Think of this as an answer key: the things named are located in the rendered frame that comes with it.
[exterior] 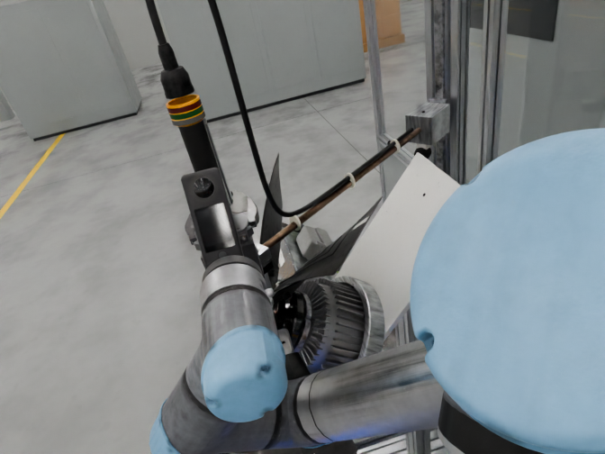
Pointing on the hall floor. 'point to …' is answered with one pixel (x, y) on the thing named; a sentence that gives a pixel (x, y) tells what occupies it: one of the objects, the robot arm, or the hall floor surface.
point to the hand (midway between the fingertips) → (219, 195)
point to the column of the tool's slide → (456, 167)
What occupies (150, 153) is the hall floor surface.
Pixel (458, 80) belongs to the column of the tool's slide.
